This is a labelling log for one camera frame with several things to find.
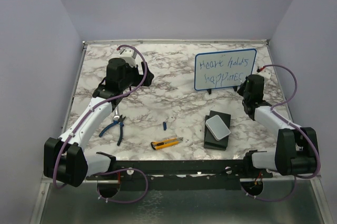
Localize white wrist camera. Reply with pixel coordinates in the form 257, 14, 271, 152
120, 48, 137, 67
258, 68, 272, 81

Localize black mounting base rail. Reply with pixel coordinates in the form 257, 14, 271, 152
88, 158, 271, 191

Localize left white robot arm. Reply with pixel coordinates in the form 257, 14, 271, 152
43, 58, 154, 187

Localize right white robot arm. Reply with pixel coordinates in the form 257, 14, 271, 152
237, 74, 320, 178

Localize grey white eraser case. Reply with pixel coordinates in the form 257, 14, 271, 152
205, 115, 231, 141

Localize blue handled pliers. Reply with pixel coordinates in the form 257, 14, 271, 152
98, 115, 126, 146

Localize silver wrench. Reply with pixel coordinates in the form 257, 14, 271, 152
112, 107, 120, 123

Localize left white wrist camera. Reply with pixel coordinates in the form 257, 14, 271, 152
120, 48, 137, 67

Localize black box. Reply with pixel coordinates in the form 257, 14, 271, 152
203, 110, 231, 150

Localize blue framed whiteboard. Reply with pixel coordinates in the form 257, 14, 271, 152
194, 48, 257, 91

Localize yellow utility knife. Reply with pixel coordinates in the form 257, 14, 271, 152
151, 137, 183, 150

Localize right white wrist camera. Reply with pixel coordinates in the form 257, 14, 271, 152
258, 68, 272, 81

